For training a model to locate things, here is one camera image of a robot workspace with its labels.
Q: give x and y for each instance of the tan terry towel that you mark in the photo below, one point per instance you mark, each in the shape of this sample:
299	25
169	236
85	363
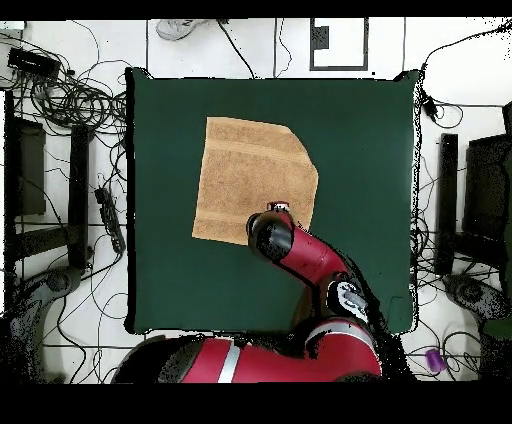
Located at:
248	172

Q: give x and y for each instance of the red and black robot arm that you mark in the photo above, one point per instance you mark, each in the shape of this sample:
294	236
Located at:
308	252

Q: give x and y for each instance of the flat black box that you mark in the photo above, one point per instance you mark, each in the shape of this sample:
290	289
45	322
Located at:
34	64

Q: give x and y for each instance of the dark green table cloth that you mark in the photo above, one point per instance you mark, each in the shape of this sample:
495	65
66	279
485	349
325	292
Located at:
360	160

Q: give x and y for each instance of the black power strip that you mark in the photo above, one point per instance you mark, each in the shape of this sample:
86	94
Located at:
110	220

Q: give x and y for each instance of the black plug adapter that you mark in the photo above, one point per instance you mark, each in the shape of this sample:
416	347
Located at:
428	106

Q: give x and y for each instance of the person's foot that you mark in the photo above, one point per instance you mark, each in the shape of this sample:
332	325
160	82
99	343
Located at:
176	28

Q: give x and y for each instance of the black stand base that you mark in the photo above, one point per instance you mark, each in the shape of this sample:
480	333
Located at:
56	280
476	296

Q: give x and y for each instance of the purple object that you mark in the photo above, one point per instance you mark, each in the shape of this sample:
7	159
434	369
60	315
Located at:
434	360

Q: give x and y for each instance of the black metal frame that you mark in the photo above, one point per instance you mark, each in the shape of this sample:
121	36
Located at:
78	192
448	200

